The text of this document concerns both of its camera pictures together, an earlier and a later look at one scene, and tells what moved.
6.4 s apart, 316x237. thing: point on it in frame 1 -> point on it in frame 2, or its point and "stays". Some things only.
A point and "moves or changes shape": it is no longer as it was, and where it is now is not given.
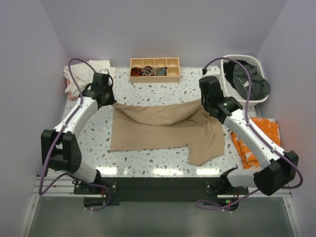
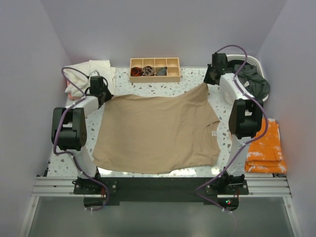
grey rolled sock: (163, 72) stays
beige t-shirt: (136, 126) moves or changes shape
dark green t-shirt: (260, 87) stays
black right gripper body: (206, 103) -> (209, 77)
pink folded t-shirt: (71, 97) stays
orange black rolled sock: (136, 71) stays
